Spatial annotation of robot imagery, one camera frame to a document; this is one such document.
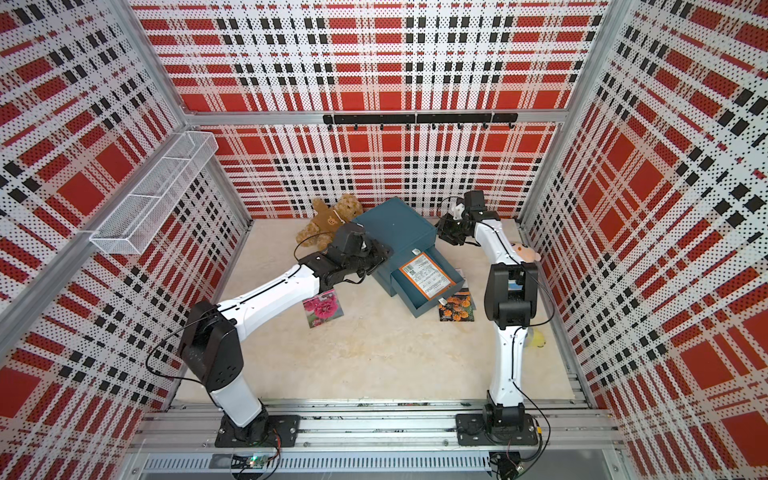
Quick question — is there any plush doll striped shirt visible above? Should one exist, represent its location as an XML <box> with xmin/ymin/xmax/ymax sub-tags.
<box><xmin>512</xmin><ymin>243</ymin><xmax>542</xmax><ymax>263</ymax></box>

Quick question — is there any black hook rail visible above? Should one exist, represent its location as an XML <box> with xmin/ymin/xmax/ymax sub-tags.
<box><xmin>323</xmin><ymin>112</ymin><xmax>519</xmax><ymax>127</ymax></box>

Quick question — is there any green circuit board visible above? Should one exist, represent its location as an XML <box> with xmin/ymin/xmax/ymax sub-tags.
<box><xmin>230</xmin><ymin>454</ymin><xmax>272</xmax><ymax>473</ymax></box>

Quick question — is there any orange bordered seed bag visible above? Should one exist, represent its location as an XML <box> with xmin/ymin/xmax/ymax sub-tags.
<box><xmin>399</xmin><ymin>253</ymin><xmax>455</xmax><ymax>300</ymax></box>

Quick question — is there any teal drawer cabinet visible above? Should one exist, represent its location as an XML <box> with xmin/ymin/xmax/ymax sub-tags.
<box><xmin>355</xmin><ymin>198</ymin><xmax>464</xmax><ymax>317</ymax></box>

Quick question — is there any pink flower seed bag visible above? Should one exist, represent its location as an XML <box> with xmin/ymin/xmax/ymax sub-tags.
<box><xmin>302</xmin><ymin>289</ymin><xmax>344</xmax><ymax>328</ymax></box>

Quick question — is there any brown teddy bear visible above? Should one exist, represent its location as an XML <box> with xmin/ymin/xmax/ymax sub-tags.
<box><xmin>296</xmin><ymin>194</ymin><xmax>364</xmax><ymax>250</ymax></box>

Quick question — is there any orange marigold seed bag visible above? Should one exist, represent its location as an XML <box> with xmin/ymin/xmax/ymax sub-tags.
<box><xmin>438</xmin><ymin>288</ymin><xmax>475</xmax><ymax>322</ymax></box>

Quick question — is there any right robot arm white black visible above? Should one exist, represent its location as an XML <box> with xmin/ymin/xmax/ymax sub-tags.
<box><xmin>436</xmin><ymin>190</ymin><xmax>538</xmax><ymax>439</ymax></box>

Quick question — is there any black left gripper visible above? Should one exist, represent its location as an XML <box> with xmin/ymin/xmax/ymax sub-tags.
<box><xmin>345</xmin><ymin>239</ymin><xmax>395</xmax><ymax>278</ymax></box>

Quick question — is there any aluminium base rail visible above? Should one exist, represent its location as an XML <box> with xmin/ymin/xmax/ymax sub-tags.
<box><xmin>120</xmin><ymin>400</ymin><xmax>633</xmax><ymax>479</ymax></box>

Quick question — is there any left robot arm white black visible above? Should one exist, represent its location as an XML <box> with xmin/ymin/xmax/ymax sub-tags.
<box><xmin>178</xmin><ymin>222</ymin><xmax>393</xmax><ymax>444</ymax></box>

